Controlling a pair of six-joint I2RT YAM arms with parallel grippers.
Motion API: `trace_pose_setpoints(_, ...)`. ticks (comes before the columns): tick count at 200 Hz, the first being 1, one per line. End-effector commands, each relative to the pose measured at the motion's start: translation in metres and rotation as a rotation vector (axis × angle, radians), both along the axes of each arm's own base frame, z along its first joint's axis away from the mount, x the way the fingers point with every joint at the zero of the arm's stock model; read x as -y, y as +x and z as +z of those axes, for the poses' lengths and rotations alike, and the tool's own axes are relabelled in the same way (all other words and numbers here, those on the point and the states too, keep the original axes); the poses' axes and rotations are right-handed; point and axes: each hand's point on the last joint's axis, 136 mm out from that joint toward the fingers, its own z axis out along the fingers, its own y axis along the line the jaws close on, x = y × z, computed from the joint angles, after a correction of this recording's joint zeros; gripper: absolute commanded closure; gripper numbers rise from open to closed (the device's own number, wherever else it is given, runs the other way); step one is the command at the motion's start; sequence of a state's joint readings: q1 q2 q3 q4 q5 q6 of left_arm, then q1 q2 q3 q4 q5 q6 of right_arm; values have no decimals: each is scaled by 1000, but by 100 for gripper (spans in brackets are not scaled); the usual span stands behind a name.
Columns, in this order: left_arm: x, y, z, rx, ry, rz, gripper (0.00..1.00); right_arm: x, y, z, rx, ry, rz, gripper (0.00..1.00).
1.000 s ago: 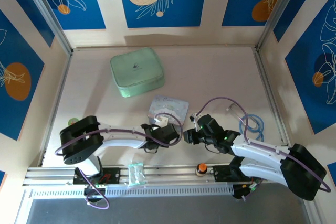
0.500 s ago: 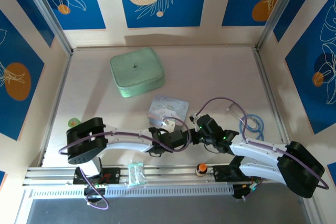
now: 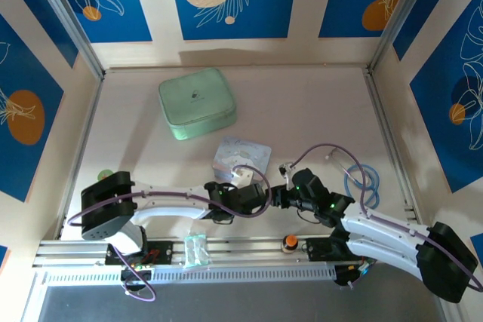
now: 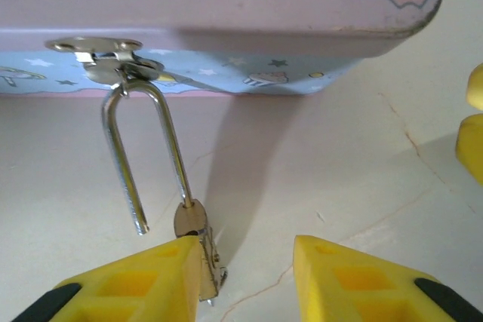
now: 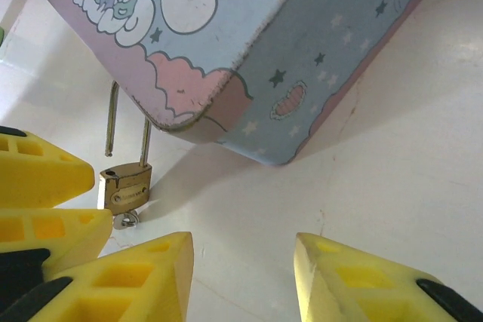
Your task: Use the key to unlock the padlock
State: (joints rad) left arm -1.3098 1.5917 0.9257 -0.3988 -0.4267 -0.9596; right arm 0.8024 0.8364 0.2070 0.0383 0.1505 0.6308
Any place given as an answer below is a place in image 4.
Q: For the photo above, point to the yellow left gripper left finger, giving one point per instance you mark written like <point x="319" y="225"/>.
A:
<point x="143" y="284"/>

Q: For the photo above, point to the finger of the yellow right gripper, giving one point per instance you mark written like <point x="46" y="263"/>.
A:
<point x="473" y="148"/>
<point x="476" y="86"/>

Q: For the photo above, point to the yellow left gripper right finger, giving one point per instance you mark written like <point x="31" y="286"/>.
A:
<point x="358" y="284"/>

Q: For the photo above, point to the silver long shackle padlock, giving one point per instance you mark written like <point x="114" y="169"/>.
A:
<point x="188" y="220"/>

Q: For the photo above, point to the pastel cartoon tin box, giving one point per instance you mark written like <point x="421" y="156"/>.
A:
<point x="264" y="5"/>

